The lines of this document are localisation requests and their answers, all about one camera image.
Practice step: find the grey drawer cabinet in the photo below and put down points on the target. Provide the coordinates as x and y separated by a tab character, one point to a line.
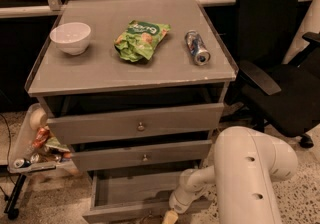
98	81

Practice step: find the green chip bag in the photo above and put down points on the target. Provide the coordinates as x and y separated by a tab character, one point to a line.
140	40

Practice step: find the white round object in bin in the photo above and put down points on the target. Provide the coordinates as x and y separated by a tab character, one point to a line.
38	119

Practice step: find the blue soda can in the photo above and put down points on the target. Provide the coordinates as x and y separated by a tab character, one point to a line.
197	48

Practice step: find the blue can in bin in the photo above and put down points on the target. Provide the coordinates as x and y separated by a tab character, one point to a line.
21	163

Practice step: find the grey middle drawer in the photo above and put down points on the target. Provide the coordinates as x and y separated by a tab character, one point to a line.
141	155

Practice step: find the black stand with wheel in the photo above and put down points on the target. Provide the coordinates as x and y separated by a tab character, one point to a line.
11	210

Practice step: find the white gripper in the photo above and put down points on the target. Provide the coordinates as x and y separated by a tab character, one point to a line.
177	204

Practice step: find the grey drawer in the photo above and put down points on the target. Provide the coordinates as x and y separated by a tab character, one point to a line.
137	123
122	197
141	155

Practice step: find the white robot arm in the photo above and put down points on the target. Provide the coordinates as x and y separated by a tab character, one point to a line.
246	163

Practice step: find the grey bottom drawer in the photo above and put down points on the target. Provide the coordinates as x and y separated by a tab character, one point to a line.
122	197

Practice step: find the red soda can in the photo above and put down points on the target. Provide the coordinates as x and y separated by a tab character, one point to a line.
41	137

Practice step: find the black office chair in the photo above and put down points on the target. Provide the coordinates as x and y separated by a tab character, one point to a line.
286	96

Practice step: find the green bag in bin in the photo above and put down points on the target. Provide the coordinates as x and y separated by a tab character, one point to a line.
53	143

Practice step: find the grey top drawer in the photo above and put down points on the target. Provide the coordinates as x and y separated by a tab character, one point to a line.
137	123

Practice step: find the white bowl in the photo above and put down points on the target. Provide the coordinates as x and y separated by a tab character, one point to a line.
72	38

